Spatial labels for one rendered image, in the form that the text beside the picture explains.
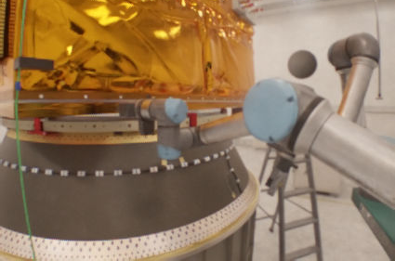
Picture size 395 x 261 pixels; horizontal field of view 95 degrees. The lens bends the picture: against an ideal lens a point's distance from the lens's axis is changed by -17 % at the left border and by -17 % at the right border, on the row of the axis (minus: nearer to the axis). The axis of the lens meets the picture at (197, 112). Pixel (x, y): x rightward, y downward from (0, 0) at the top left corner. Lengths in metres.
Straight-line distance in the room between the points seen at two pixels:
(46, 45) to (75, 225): 0.71
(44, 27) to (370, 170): 0.85
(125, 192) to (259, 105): 0.76
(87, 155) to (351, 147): 0.98
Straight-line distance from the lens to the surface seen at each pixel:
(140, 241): 1.01
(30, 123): 1.23
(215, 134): 0.68
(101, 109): 0.87
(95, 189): 1.03
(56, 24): 0.79
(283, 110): 0.37
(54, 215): 1.09
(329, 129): 0.38
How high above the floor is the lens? 1.80
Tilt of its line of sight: 3 degrees down
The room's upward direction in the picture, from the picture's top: straight up
